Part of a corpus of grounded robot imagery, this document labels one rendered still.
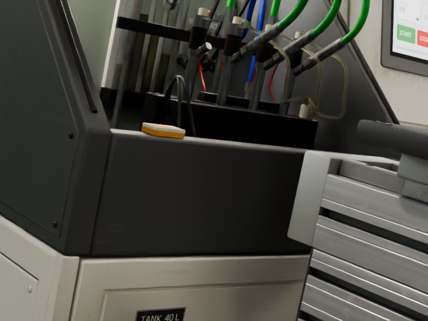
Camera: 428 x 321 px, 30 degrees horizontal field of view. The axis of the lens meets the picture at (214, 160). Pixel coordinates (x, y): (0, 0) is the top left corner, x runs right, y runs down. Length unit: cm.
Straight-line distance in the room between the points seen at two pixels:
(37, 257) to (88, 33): 64
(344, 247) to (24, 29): 57
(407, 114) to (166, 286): 85
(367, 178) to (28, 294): 50
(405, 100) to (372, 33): 17
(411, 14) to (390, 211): 112
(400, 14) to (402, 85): 15
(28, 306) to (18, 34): 37
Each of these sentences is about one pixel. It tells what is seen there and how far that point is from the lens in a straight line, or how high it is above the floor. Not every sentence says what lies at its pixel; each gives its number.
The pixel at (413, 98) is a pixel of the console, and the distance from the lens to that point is 181.
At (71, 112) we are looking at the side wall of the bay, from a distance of 100.
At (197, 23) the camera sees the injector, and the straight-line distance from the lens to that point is 136.
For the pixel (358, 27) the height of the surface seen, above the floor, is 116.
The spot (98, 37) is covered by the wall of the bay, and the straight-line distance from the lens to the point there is 159.
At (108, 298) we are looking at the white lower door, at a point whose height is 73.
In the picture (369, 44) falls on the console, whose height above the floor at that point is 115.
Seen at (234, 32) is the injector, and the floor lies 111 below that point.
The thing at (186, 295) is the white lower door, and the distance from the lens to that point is 114.
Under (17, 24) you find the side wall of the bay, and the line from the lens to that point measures 115.
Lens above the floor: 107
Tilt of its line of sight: 8 degrees down
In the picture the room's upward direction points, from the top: 11 degrees clockwise
